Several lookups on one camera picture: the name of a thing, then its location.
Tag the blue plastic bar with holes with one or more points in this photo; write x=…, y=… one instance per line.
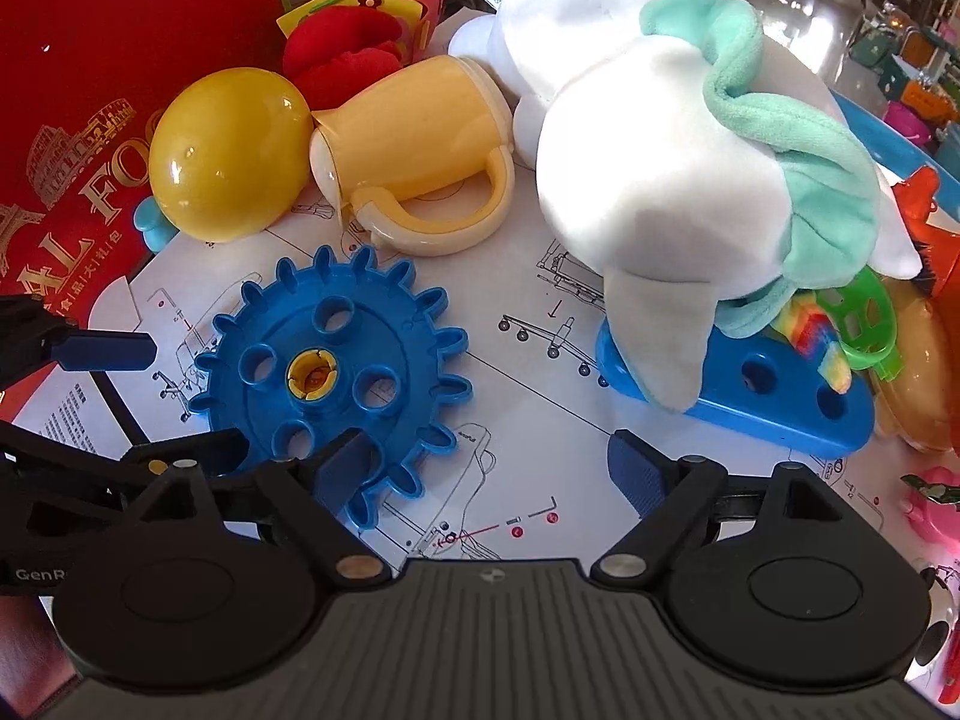
x=780, y=405

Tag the white unicorn plush teal mane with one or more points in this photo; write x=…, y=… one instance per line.
x=660, y=165

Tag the beige plastic pitcher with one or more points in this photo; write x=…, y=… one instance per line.
x=412, y=127

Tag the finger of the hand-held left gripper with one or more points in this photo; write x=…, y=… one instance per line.
x=210, y=446
x=105, y=351

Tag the green plastic rattle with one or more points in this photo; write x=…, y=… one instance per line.
x=870, y=300

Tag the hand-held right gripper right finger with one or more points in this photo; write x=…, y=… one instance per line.
x=637, y=476

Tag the cow print toy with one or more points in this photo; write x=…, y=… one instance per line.
x=943, y=577

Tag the yellow plastic egg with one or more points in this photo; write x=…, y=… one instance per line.
x=225, y=157

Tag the yellow plastic dome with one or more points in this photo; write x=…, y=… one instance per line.
x=922, y=375

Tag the pink bucket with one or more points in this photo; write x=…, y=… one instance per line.
x=909, y=118

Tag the blue plastic board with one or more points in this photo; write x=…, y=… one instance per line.
x=892, y=136

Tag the rainbow striped toy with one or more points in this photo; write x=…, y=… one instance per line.
x=810, y=326

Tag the blue plastic gear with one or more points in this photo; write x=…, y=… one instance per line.
x=247, y=330

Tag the red gift box container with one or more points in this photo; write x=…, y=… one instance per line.
x=112, y=52

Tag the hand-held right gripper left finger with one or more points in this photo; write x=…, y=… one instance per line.
x=341, y=465

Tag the pink plastic toy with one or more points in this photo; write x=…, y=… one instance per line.
x=937, y=519

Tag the red plush toy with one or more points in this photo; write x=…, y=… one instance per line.
x=337, y=52

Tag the orange plastic toy horse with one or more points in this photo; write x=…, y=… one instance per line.
x=937, y=240

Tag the teal bucket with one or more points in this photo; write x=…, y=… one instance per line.
x=896, y=75

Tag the light blue small toy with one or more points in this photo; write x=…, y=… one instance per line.
x=150, y=225

